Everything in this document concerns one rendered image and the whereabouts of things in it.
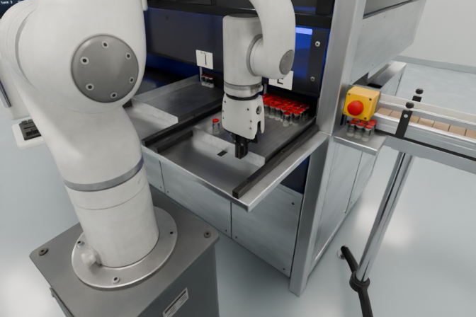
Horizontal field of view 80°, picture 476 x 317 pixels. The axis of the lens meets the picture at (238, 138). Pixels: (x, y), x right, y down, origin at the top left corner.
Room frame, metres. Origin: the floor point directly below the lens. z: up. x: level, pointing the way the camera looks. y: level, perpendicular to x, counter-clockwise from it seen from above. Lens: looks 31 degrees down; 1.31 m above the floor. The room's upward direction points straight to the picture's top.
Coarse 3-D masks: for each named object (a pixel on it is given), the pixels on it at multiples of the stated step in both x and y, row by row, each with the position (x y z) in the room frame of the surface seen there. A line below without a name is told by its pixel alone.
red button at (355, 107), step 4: (356, 100) 0.70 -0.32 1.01; (348, 104) 0.70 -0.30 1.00; (352, 104) 0.69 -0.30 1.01; (356, 104) 0.68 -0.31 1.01; (360, 104) 0.68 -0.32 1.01; (348, 108) 0.69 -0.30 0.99; (352, 108) 0.68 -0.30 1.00; (356, 108) 0.68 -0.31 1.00; (360, 108) 0.67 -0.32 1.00; (348, 112) 0.69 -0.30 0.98; (352, 112) 0.68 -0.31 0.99; (356, 112) 0.68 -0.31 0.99; (360, 112) 0.67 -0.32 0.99
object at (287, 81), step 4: (292, 72) 0.84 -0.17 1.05; (288, 76) 0.85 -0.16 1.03; (292, 76) 0.84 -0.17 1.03; (272, 80) 0.88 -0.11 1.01; (276, 80) 0.87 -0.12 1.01; (280, 80) 0.86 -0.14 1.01; (284, 80) 0.86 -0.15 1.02; (288, 80) 0.85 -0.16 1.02; (292, 80) 0.84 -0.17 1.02; (272, 84) 0.88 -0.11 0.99; (276, 84) 0.87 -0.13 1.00; (280, 84) 0.86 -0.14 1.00; (284, 84) 0.86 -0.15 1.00; (288, 84) 0.85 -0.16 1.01; (288, 88) 0.84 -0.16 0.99
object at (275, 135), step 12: (204, 120) 0.77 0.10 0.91; (264, 120) 0.84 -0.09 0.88; (276, 120) 0.84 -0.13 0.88; (312, 120) 0.78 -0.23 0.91; (204, 132) 0.70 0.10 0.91; (264, 132) 0.76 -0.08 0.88; (276, 132) 0.76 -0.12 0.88; (288, 132) 0.76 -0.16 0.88; (300, 132) 0.72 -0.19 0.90; (216, 144) 0.68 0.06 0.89; (228, 144) 0.65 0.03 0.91; (252, 144) 0.69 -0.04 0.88; (264, 144) 0.69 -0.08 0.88; (276, 144) 0.69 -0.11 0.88; (252, 156) 0.60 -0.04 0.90; (264, 156) 0.58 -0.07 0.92
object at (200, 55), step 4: (196, 52) 1.11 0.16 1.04; (200, 52) 1.09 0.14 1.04; (204, 52) 1.08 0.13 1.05; (208, 52) 1.06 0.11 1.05; (196, 56) 1.11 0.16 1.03; (200, 56) 1.09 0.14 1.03; (204, 56) 1.08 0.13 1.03; (208, 56) 1.06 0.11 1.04; (200, 60) 1.09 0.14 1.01; (204, 60) 1.08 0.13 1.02; (208, 60) 1.07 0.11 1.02; (200, 64) 1.09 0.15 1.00; (204, 64) 1.08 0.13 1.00; (208, 64) 1.07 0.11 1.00; (212, 68) 1.05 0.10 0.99
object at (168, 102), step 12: (168, 84) 1.09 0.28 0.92; (180, 84) 1.14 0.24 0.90; (192, 84) 1.18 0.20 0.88; (132, 96) 0.97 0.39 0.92; (144, 96) 1.00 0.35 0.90; (156, 96) 1.04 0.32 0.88; (168, 96) 1.05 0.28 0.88; (180, 96) 1.05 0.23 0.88; (192, 96) 1.05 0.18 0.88; (204, 96) 1.05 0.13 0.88; (216, 96) 1.05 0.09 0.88; (144, 108) 0.91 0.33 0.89; (156, 108) 0.87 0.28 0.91; (168, 108) 0.93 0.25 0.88; (180, 108) 0.93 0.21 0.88; (192, 108) 0.93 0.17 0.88; (204, 108) 0.89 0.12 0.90; (168, 120) 0.83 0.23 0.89; (180, 120) 0.80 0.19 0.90
